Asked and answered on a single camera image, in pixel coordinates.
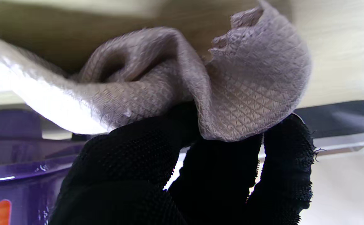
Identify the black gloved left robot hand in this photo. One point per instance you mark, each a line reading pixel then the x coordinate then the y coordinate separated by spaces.
pixel 132 175

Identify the grey wiping cloth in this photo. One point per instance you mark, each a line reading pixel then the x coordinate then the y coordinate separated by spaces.
pixel 169 81

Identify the purple plastic dish rack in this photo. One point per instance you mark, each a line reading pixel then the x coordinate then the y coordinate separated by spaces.
pixel 19 175

